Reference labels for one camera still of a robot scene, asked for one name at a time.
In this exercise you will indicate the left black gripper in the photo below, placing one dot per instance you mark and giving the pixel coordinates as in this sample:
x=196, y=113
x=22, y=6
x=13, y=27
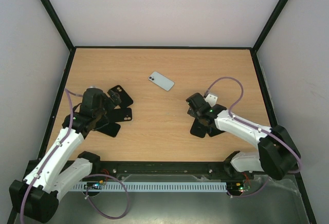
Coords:
x=110, y=105

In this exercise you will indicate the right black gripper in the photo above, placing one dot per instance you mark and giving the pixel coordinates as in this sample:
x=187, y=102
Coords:
x=193, y=105

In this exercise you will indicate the black phone screen up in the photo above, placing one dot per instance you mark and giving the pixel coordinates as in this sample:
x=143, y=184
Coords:
x=198, y=130

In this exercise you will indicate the black case with camera holes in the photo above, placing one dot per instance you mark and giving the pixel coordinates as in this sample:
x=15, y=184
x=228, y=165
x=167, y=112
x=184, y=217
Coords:
x=120, y=115

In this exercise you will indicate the light blue phone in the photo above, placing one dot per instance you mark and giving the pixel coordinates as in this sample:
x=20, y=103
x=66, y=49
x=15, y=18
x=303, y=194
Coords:
x=161, y=81

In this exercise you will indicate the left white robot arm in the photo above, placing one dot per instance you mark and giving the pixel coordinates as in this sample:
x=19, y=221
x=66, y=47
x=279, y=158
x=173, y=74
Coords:
x=38, y=195

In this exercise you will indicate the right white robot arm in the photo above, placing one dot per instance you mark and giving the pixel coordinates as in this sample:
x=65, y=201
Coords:
x=276, y=153

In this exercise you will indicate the black phone lower left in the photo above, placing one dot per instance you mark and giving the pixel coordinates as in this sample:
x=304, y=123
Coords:
x=109, y=129

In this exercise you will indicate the black case right side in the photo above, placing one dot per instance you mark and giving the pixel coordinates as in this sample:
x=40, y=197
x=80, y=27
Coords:
x=212, y=132

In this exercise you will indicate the black case top left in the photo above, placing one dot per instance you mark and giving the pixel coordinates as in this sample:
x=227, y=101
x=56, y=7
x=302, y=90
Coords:
x=126, y=100

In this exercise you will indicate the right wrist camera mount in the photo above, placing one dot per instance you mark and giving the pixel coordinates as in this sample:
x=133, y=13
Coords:
x=211, y=99

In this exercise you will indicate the black frame base rail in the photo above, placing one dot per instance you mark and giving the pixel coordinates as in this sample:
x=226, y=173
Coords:
x=211, y=170

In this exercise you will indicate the white slotted cable duct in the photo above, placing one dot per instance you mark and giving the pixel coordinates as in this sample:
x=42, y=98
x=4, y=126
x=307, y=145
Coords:
x=207, y=187

